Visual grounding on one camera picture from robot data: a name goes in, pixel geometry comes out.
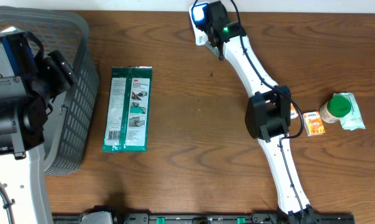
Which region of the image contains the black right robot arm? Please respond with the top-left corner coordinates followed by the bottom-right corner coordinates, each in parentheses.
top-left (190, 1), bottom-right (315, 223)

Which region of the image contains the dark green package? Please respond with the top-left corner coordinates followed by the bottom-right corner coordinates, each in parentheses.
top-left (102, 67), bottom-right (152, 153)

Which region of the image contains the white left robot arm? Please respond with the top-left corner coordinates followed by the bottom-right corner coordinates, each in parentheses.
top-left (0, 27), bottom-right (77, 223)

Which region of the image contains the grey plastic mesh basket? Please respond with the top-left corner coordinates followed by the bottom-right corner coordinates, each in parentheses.
top-left (0, 6), bottom-right (99, 175)

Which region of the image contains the white barcode scanner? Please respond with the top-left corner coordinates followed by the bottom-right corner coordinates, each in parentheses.
top-left (189, 1), bottom-right (216, 47)

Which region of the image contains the green lidded small jar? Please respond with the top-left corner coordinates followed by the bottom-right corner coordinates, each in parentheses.
top-left (319, 95), bottom-right (351, 123)

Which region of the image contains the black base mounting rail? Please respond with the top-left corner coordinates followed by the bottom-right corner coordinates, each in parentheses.
top-left (53, 206), bottom-right (355, 224)

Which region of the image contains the orange tissue pack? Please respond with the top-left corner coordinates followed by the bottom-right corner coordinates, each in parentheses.
top-left (290, 104), bottom-right (299, 119)
top-left (303, 111), bottom-right (325, 136)

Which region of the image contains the mint green wipes packet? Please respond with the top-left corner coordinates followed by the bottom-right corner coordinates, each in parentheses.
top-left (333, 93), bottom-right (366, 131)

